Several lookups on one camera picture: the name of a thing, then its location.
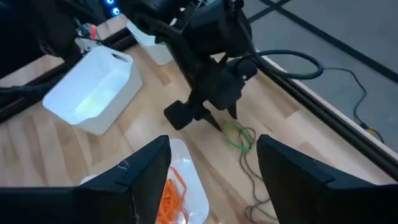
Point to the orange mesh object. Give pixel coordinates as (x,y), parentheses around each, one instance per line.
(180,186)

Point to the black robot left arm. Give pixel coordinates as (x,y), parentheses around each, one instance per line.
(146,12)

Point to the green rubber band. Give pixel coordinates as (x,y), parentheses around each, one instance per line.
(231,137)

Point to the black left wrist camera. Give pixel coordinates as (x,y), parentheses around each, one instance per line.
(245,69)

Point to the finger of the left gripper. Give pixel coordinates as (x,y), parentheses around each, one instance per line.
(233,111)
(180,115)

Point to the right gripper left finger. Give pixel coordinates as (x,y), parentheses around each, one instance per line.
(93,205)

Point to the white plastic basket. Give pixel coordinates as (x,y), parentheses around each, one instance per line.
(194,186)
(93,93)
(158,53)

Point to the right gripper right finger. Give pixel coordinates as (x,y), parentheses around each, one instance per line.
(311,199)

